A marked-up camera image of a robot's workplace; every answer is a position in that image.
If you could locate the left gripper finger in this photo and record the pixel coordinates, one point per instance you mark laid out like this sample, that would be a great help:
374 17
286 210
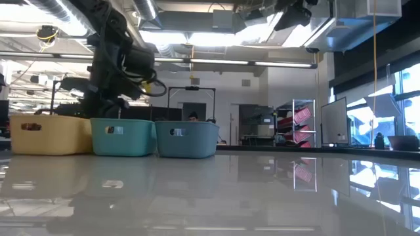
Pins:
92 109
111 112

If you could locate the person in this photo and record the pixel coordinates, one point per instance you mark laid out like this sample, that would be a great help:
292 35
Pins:
193 116

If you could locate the dark equipment cabinet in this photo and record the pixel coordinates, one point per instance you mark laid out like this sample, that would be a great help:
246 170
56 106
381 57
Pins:
257 124

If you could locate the pink storage bin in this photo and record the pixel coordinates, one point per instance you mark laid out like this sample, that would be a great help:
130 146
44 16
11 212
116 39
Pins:
302 134
303 114
306 144

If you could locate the wall vent grille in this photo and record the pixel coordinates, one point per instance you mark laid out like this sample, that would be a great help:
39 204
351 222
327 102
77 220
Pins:
246 82

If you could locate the white board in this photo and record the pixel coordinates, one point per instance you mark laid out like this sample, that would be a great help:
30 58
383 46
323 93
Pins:
334 121

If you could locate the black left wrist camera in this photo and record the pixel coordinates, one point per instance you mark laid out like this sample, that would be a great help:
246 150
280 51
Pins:
139 62

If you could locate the green plastic bin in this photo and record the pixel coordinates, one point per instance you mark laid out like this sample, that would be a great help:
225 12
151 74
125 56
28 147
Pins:
124 144

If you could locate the blue-grey plastic bin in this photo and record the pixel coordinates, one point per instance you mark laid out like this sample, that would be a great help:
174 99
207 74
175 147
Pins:
187 145

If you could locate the white ceiling air unit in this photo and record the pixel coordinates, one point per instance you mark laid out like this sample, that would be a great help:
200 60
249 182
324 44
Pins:
354 29

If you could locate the yellow plastic bin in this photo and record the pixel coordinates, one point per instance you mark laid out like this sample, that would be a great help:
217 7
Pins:
49 137

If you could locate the grey ceiling unit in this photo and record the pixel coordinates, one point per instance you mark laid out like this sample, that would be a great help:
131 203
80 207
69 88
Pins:
223 19

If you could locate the metal shelf rack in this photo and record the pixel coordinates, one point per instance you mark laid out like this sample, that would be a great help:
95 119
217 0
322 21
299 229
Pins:
315 121

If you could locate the black aluminium table frame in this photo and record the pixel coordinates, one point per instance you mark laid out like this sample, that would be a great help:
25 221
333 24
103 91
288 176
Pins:
311 150

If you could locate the silver ventilation duct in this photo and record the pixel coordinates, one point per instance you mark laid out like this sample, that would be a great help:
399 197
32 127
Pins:
52 10
146 11

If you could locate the dark box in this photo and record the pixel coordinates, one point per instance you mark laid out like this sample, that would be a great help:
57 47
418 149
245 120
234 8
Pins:
403 143

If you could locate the ceiling light strip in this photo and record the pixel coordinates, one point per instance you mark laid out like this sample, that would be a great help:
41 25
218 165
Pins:
218 61
283 64

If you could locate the black gantry frame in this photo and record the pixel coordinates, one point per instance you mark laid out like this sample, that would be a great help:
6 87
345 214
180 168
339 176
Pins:
168 101

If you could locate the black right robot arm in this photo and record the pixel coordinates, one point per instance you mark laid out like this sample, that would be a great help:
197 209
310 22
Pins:
293 16

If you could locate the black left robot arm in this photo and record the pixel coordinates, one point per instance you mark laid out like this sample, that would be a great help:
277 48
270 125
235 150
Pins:
111 39

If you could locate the dark bottle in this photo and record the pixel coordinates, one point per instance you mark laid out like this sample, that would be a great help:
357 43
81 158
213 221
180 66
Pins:
379 141

